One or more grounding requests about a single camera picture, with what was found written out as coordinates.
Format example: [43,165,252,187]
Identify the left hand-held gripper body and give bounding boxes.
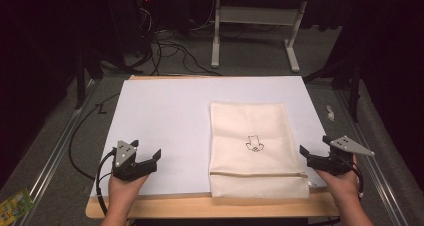
[111,139,158,182]

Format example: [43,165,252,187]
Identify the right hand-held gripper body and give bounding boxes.
[307,134,376,177]

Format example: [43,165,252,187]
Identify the cream mesh laundry bag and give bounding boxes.
[208,101,318,199]

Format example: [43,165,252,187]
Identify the person's right hand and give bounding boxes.
[314,155,360,204]

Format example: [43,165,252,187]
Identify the person's left hand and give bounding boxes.
[107,171,150,218]

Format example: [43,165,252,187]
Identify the white table mat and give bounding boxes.
[90,75,329,198]

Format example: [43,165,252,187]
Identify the black tripod stand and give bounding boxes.
[302,57,364,124]
[73,35,144,111]

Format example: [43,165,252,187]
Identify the black computer tower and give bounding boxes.
[108,0,156,59]

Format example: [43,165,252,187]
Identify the green printed packet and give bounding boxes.
[0,187,36,226]

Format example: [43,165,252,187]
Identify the metal floor rail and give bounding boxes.
[11,79,101,226]
[334,89,403,226]

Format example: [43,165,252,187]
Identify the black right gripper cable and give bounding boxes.
[346,155,365,200]

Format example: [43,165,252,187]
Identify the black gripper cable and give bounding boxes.
[346,155,365,200]
[95,148,118,218]

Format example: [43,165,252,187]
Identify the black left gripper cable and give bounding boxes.
[95,148,118,218]

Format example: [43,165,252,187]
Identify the long black floor cable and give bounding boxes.
[68,92,121,181]

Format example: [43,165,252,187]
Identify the tangled black floor cables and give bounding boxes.
[133,0,224,77]

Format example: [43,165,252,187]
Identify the white metal desk frame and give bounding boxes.
[210,0,353,74]

